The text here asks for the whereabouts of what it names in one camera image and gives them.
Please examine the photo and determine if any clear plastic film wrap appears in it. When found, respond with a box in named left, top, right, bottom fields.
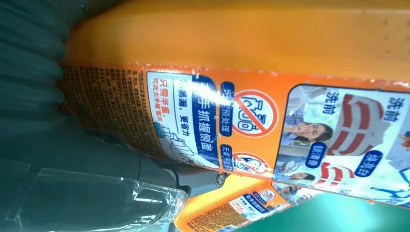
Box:
left=0, top=160, right=190, bottom=232

